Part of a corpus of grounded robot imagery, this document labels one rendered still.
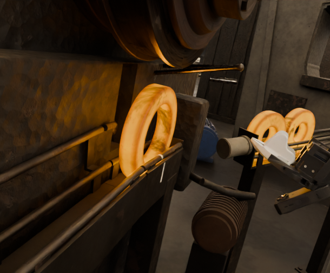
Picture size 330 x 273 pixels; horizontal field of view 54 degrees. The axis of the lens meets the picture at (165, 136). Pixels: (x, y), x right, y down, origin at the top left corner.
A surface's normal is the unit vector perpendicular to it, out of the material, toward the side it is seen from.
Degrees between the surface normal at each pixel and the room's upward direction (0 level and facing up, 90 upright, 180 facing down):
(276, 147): 88
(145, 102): 44
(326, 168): 89
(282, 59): 90
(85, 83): 90
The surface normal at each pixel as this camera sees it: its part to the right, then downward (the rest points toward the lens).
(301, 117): 0.54, 0.33
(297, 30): -0.58, 0.11
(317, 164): -0.37, 0.17
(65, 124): 0.91, 0.27
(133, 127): -0.29, -0.11
